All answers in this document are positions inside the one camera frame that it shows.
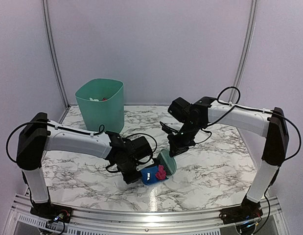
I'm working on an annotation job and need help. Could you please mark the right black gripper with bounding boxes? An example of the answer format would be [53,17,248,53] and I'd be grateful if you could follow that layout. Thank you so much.
[167,120,204,158]

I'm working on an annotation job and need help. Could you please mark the blue plastic dustpan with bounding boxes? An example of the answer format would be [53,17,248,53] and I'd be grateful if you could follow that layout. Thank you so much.
[140,165,168,186]

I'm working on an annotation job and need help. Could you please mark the teal hand brush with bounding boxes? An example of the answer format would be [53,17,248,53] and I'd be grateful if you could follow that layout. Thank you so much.
[157,149,177,176]

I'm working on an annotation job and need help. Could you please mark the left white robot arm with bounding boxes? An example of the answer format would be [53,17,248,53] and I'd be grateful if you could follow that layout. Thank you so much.
[5,112,156,218]

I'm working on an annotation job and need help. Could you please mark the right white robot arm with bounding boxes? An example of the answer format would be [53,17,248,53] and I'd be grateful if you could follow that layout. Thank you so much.
[167,96,289,219]

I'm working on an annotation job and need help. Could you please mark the paper scraps inside bin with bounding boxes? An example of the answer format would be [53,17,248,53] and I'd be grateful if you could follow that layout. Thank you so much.
[89,97,108,102]

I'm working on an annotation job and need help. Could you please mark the pink paper scrap centre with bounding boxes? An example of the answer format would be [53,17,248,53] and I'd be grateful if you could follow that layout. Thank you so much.
[155,165,166,181]

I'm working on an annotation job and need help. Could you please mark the teal plastic waste bin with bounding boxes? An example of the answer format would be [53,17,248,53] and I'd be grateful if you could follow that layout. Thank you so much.
[75,78,124,133]

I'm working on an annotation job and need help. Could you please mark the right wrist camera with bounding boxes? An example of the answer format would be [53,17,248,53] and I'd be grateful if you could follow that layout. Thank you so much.
[160,121,179,135]

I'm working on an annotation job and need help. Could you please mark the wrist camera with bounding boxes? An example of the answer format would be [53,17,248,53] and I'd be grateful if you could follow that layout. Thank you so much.
[160,121,179,135]
[136,157,155,171]

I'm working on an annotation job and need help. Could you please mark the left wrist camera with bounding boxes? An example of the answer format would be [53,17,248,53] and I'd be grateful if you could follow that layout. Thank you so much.
[136,157,155,171]

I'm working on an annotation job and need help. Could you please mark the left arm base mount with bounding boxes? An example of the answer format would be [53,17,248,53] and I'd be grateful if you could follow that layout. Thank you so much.
[30,197,72,223]

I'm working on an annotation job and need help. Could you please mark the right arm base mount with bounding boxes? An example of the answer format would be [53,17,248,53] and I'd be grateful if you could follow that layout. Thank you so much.
[219,196,263,224]

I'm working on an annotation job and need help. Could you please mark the aluminium front frame rail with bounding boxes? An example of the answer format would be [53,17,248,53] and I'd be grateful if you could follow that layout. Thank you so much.
[3,197,288,235]

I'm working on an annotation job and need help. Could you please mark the left aluminium corner post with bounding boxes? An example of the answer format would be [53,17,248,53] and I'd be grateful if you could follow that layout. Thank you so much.
[41,0,70,109]

